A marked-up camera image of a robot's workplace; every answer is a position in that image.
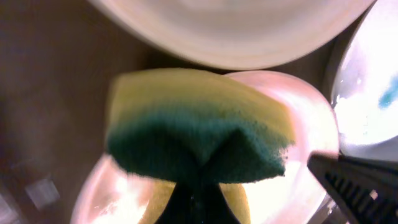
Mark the green and yellow sponge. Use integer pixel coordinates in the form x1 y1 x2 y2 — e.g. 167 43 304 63
104 67 295 224

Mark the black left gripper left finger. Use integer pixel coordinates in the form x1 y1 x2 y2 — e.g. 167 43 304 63
155 183 239 224

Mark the white plate top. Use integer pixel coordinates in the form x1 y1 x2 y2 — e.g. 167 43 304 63
92 0 373 70

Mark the dark brown serving tray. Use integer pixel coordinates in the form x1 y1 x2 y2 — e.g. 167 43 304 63
0 0 371 224

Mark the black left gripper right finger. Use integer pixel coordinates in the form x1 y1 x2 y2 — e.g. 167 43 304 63
307 152 397 224

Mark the white plate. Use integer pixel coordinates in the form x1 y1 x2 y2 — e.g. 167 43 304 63
71 71 338 223
92 0 373 70

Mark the white plate bottom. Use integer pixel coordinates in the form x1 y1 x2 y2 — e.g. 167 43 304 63
71 71 338 223

